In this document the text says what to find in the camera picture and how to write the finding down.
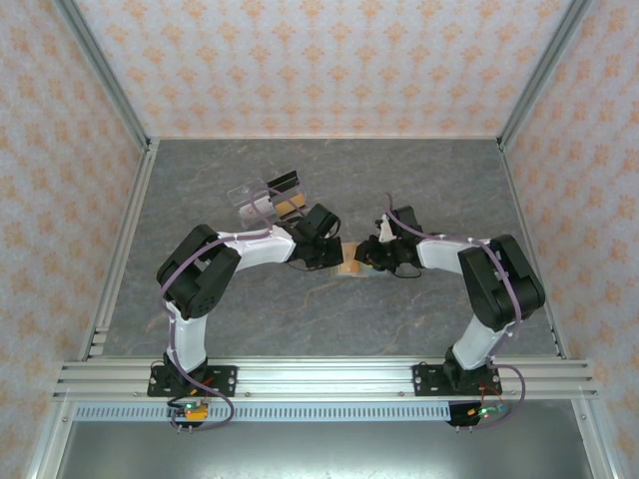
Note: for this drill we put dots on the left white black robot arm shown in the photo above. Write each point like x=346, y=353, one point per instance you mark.
x=187, y=344

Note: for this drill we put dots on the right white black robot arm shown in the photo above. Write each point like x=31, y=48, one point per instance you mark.
x=474, y=344

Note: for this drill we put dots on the gold card with black stripe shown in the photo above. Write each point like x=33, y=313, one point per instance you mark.
x=292, y=204

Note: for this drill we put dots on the black card with gold lines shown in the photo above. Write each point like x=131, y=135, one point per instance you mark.
x=283, y=180

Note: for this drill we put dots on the silver card with black stripe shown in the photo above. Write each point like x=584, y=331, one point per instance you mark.
x=248, y=213

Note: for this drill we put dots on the clear acrylic card organizer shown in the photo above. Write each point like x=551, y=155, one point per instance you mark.
x=242, y=192

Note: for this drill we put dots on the grey metal panel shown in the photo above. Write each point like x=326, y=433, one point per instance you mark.
x=324, y=454

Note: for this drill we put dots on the aluminium front rail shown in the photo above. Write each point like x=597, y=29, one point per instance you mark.
x=324, y=379

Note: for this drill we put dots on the aluminium side rail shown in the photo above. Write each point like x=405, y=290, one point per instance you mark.
x=122, y=249
x=514, y=189

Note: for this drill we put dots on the aluminium corner post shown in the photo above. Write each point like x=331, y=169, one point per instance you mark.
x=543, y=70
x=104, y=70

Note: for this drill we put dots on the aluminium lower frame post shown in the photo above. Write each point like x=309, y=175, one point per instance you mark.
x=595, y=439
x=52, y=441

